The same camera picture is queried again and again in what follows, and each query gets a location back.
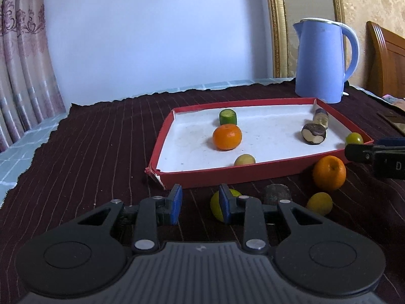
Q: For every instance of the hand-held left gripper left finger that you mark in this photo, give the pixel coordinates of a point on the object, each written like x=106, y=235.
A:
x=176, y=207

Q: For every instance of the small glass bottle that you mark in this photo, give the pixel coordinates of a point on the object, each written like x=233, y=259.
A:
x=321, y=115

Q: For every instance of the colourful crumpled cloth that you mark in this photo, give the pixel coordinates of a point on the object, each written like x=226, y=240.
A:
x=395, y=101

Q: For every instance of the green cucumber piece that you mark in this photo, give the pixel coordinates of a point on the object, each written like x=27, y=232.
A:
x=227, y=117

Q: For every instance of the green grape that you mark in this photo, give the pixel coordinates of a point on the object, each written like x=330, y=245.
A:
x=354, y=138

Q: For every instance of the blue electric kettle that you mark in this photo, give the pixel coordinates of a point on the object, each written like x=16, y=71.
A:
x=319, y=63

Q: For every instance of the red tray with white lining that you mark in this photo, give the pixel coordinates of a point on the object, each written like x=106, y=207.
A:
x=272, y=139

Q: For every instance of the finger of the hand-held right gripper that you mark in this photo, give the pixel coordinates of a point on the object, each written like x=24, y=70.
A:
x=359, y=152
x=394, y=141

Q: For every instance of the small yellow fruit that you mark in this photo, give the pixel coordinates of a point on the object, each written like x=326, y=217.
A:
x=319, y=203

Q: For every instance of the dark round chestnut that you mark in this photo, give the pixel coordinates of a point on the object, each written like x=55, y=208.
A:
x=275, y=193

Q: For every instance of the pink patterned curtain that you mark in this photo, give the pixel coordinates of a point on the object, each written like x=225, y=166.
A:
x=25, y=53

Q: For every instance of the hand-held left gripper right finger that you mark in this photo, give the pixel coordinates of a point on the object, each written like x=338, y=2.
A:
x=225, y=207

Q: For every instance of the small mandarin orange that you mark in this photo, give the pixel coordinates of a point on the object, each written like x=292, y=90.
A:
x=227, y=137

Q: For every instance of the dark brown spotted block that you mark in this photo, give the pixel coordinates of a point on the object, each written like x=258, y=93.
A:
x=314, y=134

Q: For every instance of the gold picture frame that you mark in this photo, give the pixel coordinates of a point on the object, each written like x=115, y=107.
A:
x=275, y=22

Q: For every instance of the large orange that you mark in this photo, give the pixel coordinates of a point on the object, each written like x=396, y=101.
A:
x=329, y=173

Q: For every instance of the yellow green lemon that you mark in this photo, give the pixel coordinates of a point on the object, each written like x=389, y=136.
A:
x=216, y=207

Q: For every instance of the small tan round fruit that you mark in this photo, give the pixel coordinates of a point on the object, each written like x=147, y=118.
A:
x=244, y=160

